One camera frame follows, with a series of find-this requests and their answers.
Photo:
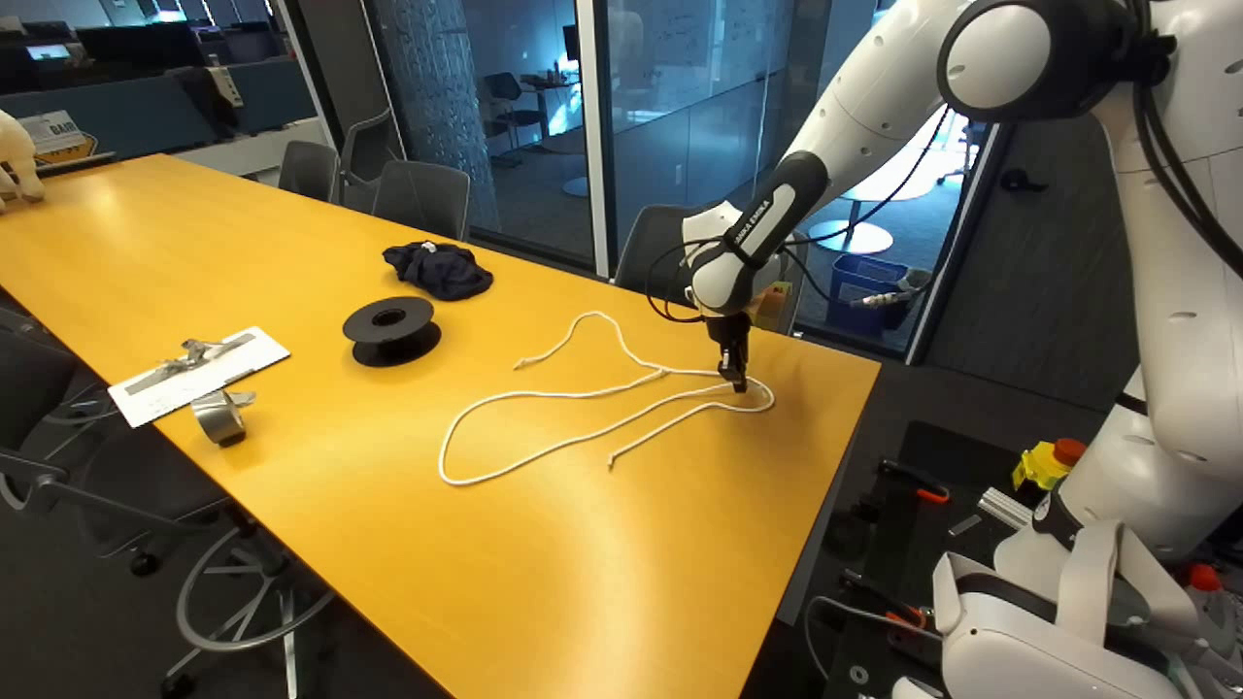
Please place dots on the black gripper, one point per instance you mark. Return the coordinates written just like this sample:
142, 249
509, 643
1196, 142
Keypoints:
729, 334

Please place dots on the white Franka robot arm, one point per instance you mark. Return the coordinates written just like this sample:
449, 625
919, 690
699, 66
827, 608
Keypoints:
1168, 258

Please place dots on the grey office chair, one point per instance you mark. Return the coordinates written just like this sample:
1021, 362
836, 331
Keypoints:
419, 194
647, 255
370, 142
40, 400
308, 167

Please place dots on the yellow red emergency stop button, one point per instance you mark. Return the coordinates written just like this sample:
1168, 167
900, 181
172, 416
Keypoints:
1047, 462

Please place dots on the black filament spool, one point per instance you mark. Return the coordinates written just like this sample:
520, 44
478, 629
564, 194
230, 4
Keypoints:
391, 331

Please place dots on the white VR headset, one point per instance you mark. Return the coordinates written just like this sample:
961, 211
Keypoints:
1034, 646

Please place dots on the silver metal tape roll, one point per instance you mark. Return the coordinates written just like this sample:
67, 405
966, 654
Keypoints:
224, 416

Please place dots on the small cardboard box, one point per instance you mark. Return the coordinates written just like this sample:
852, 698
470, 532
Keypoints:
57, 135

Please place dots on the white plush toy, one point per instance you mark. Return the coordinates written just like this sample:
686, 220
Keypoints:
18, 158

